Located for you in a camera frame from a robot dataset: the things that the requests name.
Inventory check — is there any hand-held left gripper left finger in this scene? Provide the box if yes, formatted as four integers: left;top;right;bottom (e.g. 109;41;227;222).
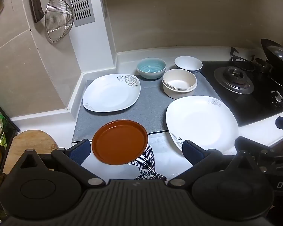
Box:
11;139;106;189

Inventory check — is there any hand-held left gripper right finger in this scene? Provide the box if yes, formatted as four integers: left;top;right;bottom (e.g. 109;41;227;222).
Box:
167;140;262;189

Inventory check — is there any brown round plate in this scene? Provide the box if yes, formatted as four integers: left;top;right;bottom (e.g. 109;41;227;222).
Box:
92;120;148;164

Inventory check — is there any beige ribbed bowl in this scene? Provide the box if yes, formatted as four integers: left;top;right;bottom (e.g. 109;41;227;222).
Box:
162;69;198;99

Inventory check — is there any white bowl blue pattern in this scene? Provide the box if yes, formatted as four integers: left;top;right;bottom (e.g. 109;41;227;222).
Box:
174;56;203;76

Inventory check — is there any white plate small swirl print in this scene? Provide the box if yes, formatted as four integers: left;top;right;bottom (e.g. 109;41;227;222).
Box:
165;95;240;153

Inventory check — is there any white mat black geometric print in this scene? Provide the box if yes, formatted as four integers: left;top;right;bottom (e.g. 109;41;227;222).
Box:
80;132;187;182

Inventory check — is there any wooden cutting board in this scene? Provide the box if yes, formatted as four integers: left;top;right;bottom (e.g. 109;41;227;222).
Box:
2;129;59;175

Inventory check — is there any black glass gas stove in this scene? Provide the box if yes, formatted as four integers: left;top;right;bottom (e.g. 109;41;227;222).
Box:
200;60;283;126

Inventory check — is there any grey fabric mat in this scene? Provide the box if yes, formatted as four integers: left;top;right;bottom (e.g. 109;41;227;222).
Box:
71;72;223;143

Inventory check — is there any white plate large flower print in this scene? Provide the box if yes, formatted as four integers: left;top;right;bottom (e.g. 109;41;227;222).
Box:
82;73;141;113

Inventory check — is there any metal gas burner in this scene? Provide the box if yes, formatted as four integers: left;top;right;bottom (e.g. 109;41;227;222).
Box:
213;66;254;95

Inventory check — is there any black lidded wok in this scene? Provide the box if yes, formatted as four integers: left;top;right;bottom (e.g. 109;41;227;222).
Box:
255;38;283;90

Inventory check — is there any black pot support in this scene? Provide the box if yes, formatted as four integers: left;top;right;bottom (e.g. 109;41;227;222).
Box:
230;47;271;72

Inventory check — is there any teal ribbed bowl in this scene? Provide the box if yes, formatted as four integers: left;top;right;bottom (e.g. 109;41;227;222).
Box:
136;58;167;80

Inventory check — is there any grey vent grille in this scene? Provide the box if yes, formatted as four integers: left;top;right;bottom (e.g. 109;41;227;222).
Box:
64;0;95;27

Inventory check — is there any black wire rack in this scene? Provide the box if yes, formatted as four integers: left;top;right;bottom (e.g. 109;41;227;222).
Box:
0;96;20;222

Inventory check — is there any metal wire strainer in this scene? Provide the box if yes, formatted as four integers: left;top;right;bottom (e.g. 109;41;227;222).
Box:
45;0;75;43

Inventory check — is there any dark handled cleaver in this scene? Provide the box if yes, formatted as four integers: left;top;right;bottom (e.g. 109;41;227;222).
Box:
27;0;46;23

